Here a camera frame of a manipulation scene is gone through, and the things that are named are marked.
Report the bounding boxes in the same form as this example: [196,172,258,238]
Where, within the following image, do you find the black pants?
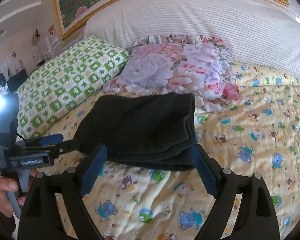
[74,93,197,171]

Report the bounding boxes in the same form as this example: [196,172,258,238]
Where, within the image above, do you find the black sleeved left forearm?
[0,212,16,240]

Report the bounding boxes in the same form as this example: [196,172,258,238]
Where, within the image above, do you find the person's left hand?
[0,175,19,218]

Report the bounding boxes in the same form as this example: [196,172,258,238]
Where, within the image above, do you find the green white checkered pillow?
[17,36,129,138]

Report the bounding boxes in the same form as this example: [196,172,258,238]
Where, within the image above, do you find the yellow cartoon bear bedsheet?
[17,62,300,240]

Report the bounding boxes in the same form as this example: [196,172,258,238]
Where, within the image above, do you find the floral pink purple pillow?
[103,35,239,113]

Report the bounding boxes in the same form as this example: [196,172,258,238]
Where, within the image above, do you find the white striped headboard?
[84,0,300,78]

